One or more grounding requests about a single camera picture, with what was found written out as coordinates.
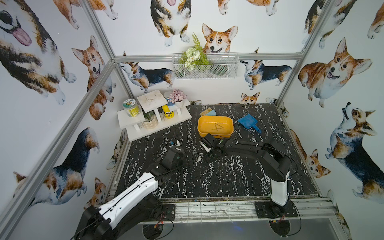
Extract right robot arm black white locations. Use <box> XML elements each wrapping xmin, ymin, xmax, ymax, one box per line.
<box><xmin>201</xmin><ymin>134</ymin><xmax>293</xmax><ymax>207</ymax></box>

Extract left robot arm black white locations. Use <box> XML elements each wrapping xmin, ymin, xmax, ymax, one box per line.
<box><xmin>72</xmin><ymin>145</ymin><xmax>193</xmax><ymax>240</ymax></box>

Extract yellow plastic storage box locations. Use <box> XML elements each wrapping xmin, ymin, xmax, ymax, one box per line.
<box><xmin>197</xmin><ymin>116</ymin><xmax>234</xmax><ymax>138</ymax></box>

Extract blue plastic dustpan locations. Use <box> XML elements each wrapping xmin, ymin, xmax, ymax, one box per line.
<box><xmin>238</xmin><ymin>114</ymin><xmax>262</xmax><ymax>134</ymax></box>

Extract yellow bottle with blue cap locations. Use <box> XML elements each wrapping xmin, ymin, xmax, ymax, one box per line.
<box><xmin>162</xmin><ymin>99</ymin><xmax>174</xmax><ymax>119</ymax></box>

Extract small green plant woven pot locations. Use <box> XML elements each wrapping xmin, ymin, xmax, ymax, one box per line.
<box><xmin>143</xmin><ymin>110</ymin><xmax>158</xmax><ymax>130</ymax></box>

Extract white tiered display shelf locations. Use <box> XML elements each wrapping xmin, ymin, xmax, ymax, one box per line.
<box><xmin>118</xmin><ymin>90</ymin><xmax>192</xmax><ymax>142</ymax></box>

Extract pink flowers in white pot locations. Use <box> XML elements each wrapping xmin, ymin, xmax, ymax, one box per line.
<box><xmin>170</xmin><ymin>89</ymin><xmax>188</xmax><ymax>108</ymax></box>

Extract artificial green white flower bouquet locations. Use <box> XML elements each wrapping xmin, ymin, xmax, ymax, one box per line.
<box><xmin>179</xmin><ymin>33</ymin><xmax>211</xmax><ymax>71</ymax></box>

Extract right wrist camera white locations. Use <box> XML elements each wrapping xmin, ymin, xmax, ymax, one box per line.
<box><xmin>201</xmin><ymin>142</ymin><xmax>211</xmax><ymax>153</ymax></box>

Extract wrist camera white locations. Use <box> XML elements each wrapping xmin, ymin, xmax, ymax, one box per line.
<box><xmin>170</xmin><ymin>140</ymin><xmax>181</xmax><ymax>147</ymax></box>
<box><xmin>201</xmin><ymin>142</ymin><xmax>211</xmax><ymax>153</ymax></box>

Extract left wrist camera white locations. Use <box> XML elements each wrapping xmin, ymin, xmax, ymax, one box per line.
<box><xmin>170</xmin><ymin>140</ymin><xmax>181</xmax><ymax>147</ymax></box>

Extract aluminium front rail frame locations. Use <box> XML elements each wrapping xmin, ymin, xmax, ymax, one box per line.
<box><xmin>163</xmin><ymin>198</ymin><xmax>338</xmax><ymax>224</ymax></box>

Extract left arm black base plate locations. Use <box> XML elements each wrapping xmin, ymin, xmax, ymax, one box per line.
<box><xmin>143</xmin><ymin>204</ymin><xmax>176</xmax><ymax>222</ymax></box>

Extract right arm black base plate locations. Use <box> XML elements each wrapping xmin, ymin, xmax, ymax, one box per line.
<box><xmin>254</xmin><ymin>199</ymin><xmax>299</xmax><ymax>219</ymax></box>

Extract white wire wall basket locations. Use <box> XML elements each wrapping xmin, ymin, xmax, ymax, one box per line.
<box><xmin>172</xmin><ymin>53</ymin><xmax>240</xmax><ymax>80</ymax></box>

